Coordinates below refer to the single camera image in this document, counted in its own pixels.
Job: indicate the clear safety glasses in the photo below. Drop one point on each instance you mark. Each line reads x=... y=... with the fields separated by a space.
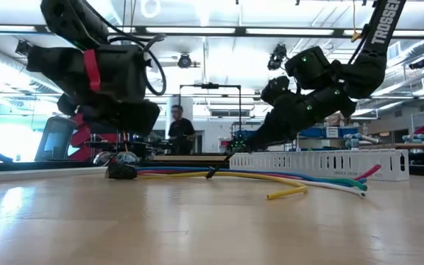
x=123 y=158

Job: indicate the person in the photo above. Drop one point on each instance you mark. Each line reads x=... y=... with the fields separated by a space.
x=180 y=129

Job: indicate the yellow hanging hook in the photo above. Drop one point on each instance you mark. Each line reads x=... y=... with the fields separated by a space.
x=356 y=36

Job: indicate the silver ventilation duct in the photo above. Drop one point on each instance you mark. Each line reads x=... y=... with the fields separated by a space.
x=410 y=51

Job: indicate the red machine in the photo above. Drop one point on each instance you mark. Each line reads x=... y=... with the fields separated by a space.
x=81 y=140

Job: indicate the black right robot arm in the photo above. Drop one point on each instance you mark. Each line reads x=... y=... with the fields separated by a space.
x=366 y=73

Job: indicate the black hanging device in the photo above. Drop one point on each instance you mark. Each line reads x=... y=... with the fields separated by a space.
x=278 y=55

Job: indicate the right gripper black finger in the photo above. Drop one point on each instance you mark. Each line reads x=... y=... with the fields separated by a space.
x=271 y=134

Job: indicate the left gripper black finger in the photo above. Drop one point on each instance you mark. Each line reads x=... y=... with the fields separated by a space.
x=140 y=117

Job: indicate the black overhead camera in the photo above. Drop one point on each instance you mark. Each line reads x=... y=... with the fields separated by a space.
x=184 y=61

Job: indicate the white-grey office chair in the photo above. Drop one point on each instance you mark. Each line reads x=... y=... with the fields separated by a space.
x=55 y=140

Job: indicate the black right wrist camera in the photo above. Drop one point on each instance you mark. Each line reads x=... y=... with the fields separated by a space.
x=275 y=90

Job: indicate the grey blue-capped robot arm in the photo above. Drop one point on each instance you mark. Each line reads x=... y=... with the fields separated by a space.
x=418 y=139
x=353 y=141

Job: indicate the white raceway cover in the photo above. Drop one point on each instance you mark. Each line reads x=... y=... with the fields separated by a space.
x=31 y=174

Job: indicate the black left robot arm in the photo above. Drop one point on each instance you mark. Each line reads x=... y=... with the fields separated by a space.
x=68 y=70

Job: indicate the blue storage bin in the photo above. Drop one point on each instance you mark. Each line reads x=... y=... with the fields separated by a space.
x=313 y=133
x=349 y=131

